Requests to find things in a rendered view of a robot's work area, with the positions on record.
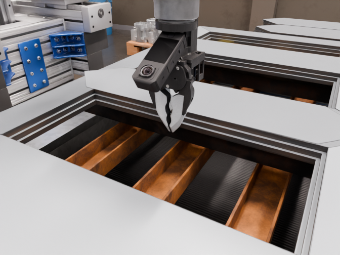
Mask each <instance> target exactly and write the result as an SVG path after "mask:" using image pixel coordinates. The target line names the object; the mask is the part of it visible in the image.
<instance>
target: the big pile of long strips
mask: <svg viewBox="0 0 340 255"><path fill-rule="evenodd" d="M263 23H264V26H256V28H255V30H254V32H260V33H270V34H279V35H288V36H297V37H306V38H315V39H325V40H334V41H340V23H337V22H326V21H314V20H303V19H291V18H274V19H263Z"/></svg>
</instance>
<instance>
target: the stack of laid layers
mask: <svg viewBox="0 0 340 255"><path fill-rule="evenodd" d="M197 39H204V40H213V41H221V42H226V43H234V44H241V45H249V46H257V47H264V48H272V49H280V50H288V51H295V52H303V53H311V54H318V55H327V56H334V57H340V47H336V46H327V45H319V44H310V43H305V42H296V41H287V40H279V39H270V38H262V37H253V36H245V35H235V34H227V33H218V32H208V33H206V34H204V35H202V36H200V37H198V38H197ZM204 64H206V65H212V66H218V67H224V68H230V69H236V70H242V71H248V72H254V73H260V74H265V75H271V76H277V77H284V78H290V79H296V80H301V81H307V82H313V83H319V84H325V85H329V86H333V87H332V91H331V95H330V100H329V104H328V108H329V109H331V110H333V111H334V112H336V113H338V114H340V111H339V110H337V109H336V108H335V107H336V102H337V96H338V91H339V85H340V74H338V73H332V72H325V71H319V70H312V69H305V68H298V67H292V66H285V65H279V64H272V63H265V62H259V61H252V60H245V59H239V58H232V57H225V56H219V55H212V54H206V53H205V58H204ZM96 104H97V105H101V106H104V107H108V108H112V109H115V110H119V111H122V112H126V113H130V114H133V115H137V116H141V117H144V118H148V119H151V120H155V121H159V122H162V120H161V118H160V117H159V115H158V113H157V110H156V108H154V105H153V104H151V103H147V102H143V101H139V100H135V99H131V98H127V97H123V96H119V95H115V94H111V93H107V92H103V91H99V90H95V89H93V90H91V91H89V92H87V93H85V94H83V95H81V96H79V97H77V98H75V99H73V100H71V101H69V102H67V103H65V104H63V105H61V106H59V107H57V108H55V109H53V110H51V111H49V112H47V113H45V114H43V115H41V116H39V117H37V118H35V119H33V120H31V121H29V122H27V123H25V124H23V125H20V126H18V127H16V128H14V129H12V130H10V131H8V132H6V133H4V134H2V135H3V136H6V137H8V138H11V139H13V140H16V141H18V142H21V143H23V144H26V143H28V142H30V141H31V140H33V139H35V138H37V137H38V136H40V135H42V134H44V133H46V132H47V131H49V130H51V129H53V128H55V127H56V126H58V125H60V124H62V123H64V122H65V121H67V120H69V119H71V118H73V117H74V116H76V115H78V114H80V113H82V112H83V111H85V110H87V109H89V108H91V107H92V106H94V105H96ZM179 127H180V128H183V129H187V130H191V131H194V132H198V133H201V134H205V135H209V136H212V137H216V138H220V139H223V140H227V141H230V142H234V143H238V144H241V145H245V146H248V147H252V148H256V149H260V150H263V151H267V152H270V153H274V154H278V155H281V156H285V157H289V158H292V159H296V160H299V161H303V162H307V163H310V164H314V169H313V173H312V177H311V182H310V186H309V191H308V195H307V199H306V204H305V208H304V212H303V217H302V221H301V225H300V229H299V234H298V237H297V241H296V245H295V250H294V253H295V254H297V255H309V252H310V246H311V241H312V235H313V230H314V224H315V218H316V213H317V207H318V202H319V196H320V191H321V185H322V180H323V174H324V169H325V163H326V158H327V152H328V148H330V147H336V146H340V140H339V141H333V142H328V143H322V144H314V143H310V142H306V141H302V140H298V139H294V138H290V137H286V136H282V135H278V134H274V133H270V132H266V131H261V130H257V129H253V128H250V127H246V126H242V125H238V124H233V123H229V122H225V121H221V120H217V119H213V118H209V117H205V116H201V115H197V114H193V113H189V112H187V113H186V116H185V118H184V120H183V121H182V123H181V125H180V126H179Z"/></svg>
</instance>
